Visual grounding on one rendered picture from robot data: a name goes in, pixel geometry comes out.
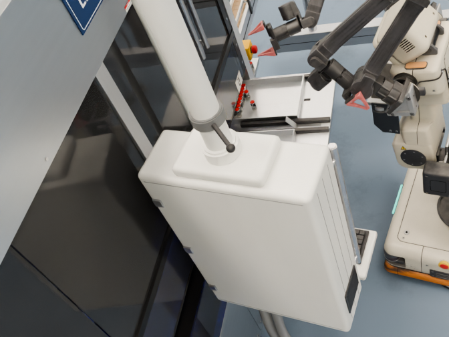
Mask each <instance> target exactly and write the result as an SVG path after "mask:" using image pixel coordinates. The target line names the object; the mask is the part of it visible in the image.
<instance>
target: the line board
mask: <svg viewBox="0 0 449 337"><path fill-rule="evenodd" d="M102 1H103V0H62V2H63V4H64V5H65V7H66V9H67V10H68V12H69V14H70V15H71V17H72V19H73V20H74V22H75V24H76V25H77V27H78V29H79V30H80V32H81V34H82V35H84V33H85V32H86V30H87V28H88V27H89V25H90V23H91V21H92V19H93V18H94V15H95V14H96V12H97V10H98V9H99V7H100V5H101V4H102Z"/></svg>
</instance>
